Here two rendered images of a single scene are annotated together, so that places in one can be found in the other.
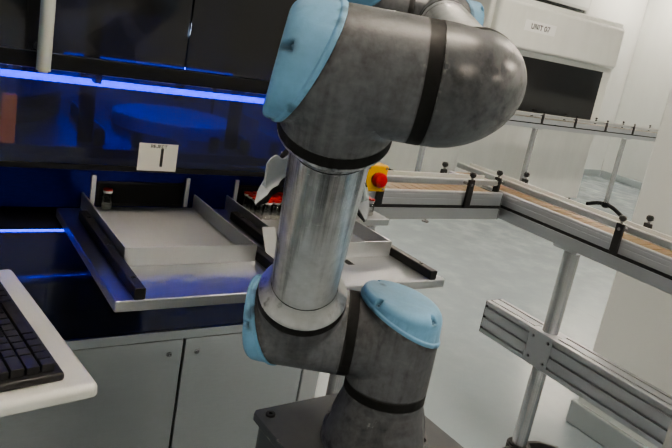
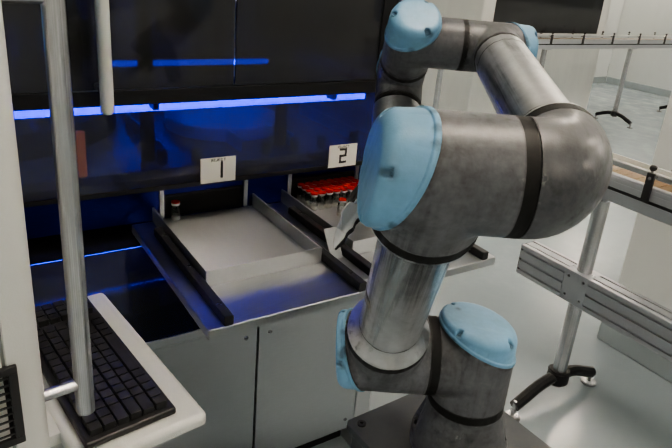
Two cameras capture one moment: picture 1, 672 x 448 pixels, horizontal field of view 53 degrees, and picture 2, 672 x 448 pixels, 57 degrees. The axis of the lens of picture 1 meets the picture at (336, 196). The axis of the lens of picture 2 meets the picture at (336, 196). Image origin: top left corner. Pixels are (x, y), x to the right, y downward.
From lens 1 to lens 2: 0.19 m
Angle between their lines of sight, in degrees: 8
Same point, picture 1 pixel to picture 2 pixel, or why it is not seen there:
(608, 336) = (635, 262)
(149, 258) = (228, 276)
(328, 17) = (424, 139)
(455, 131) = (552, 231)
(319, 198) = (413, 279)
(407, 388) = (490, 404)
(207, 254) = (278, 264)
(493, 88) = (589, 190)
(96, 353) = (183, 346)
